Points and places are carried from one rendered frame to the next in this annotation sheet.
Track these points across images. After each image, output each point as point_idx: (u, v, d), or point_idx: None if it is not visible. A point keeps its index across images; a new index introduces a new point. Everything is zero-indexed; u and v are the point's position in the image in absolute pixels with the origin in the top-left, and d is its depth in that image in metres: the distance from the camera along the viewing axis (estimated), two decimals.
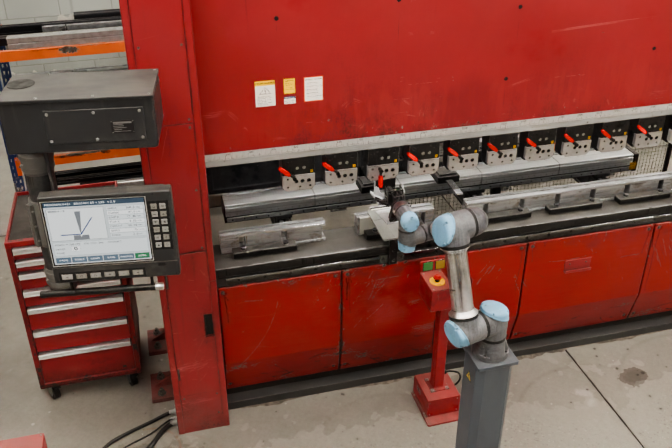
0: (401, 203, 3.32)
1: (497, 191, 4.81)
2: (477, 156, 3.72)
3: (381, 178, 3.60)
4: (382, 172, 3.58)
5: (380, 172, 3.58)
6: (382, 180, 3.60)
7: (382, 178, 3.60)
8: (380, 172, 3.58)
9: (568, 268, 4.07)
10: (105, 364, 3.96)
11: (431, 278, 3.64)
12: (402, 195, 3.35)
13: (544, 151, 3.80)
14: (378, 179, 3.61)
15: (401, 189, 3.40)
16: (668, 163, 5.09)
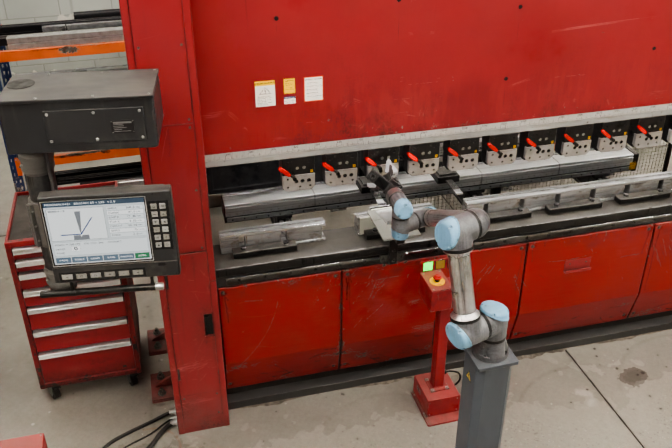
0: None
1: (497, 191, 4.81)
2: (477, 156, 3.72)
3: (374, 164, 3.55)
4: (378, 168, 3.57)
5: (380, 167, 3.57)
6: (372, 164, 3.55)
7: (373, 165, 3.55)
8: (380, 167, 3.56)
9: (568, 268, 4.07)
10: (105, 364, 3.96)
11: (431, 278, 3.64)
12: None
13: (544, 151, 3.80)
14: (373, 161, 3.55)
15: None
16: (668, 163, 5.09)
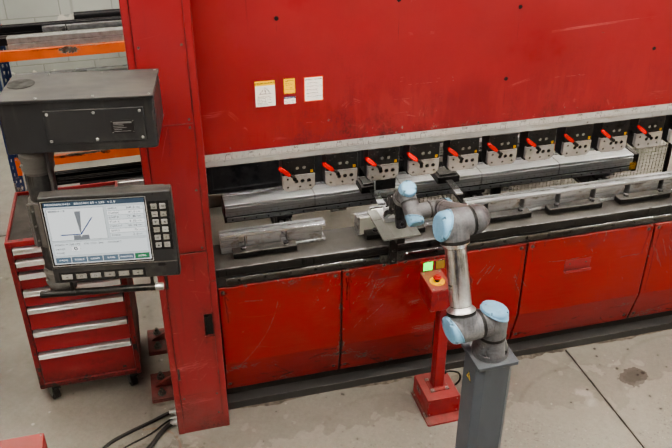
0: None
1: (497, 191, 4.81)
2: (477, 156, 3.72)
3: (374, 164, 3.55)
4: (378, 168, 3.57)
5: (380, 167, 3.57)
6: (372, 164, 3.55)
7: (373, 165, 3.55)
8: (380, 167, 3.56)
9: (568, 268, 4.07)
10: (105, 364, 3.96)
11: (431, 278, 3.64)
12: None
13: (544, 151, 3.80)
14: (373, 161, 3.55)
15: None
16: (668, 163, 5.09)
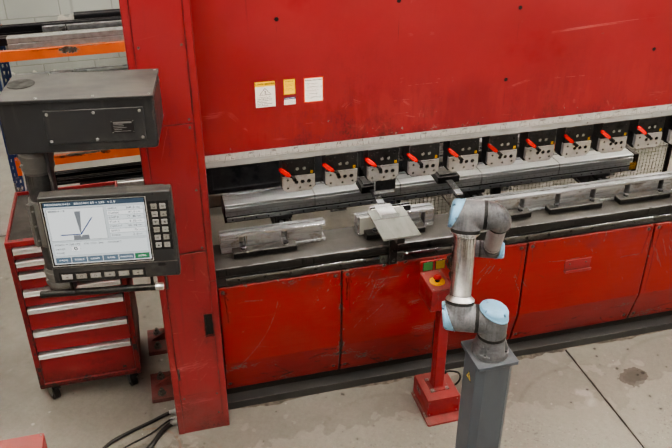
0: None
1: (497, 191, 4.81)
2: (477, 157, 3.72)
3: (374, 165, 3.56)
4: (378, 169, 3.57)
5: (380, 168, 3.57)
6: (372, 165, 3.55)
7: (373, 166, 3.56)
8: (380, 168, 3.57)
9: (568, 268, 4.07)
10: (105, 364, 3.96)
11: (431, 278, 3.64)
12: None
13: (544, 152, 3.81)
14: (373, 162, 3.55)
15: None
16: (668, 163, 5.09)
